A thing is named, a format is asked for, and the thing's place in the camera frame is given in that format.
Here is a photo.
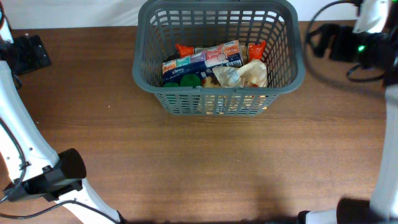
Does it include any orange spaghetti packet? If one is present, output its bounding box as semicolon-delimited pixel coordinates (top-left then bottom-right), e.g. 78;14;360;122
175;41;266;62

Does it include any beige paper bag packet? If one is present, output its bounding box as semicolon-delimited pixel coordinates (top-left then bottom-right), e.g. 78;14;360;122
212;59;267;88

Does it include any grey plastic shopping basket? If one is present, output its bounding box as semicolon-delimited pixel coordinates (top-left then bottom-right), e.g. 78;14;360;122
132;0;305;115

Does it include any white tissue pack stack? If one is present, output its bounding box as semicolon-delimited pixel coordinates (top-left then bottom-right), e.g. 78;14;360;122
162;40;243;85

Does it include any green lid jar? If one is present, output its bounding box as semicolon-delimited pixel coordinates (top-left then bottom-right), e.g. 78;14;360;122
180;74;201;88
163;82;180;104

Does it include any yellow Nescafe coffee bag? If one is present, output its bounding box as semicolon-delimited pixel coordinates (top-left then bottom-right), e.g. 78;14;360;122
198;77;268;113

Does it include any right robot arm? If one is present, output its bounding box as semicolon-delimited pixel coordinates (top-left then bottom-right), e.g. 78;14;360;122
301;22;397;223

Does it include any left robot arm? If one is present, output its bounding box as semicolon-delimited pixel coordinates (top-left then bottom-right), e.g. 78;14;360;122
1;11;126;223

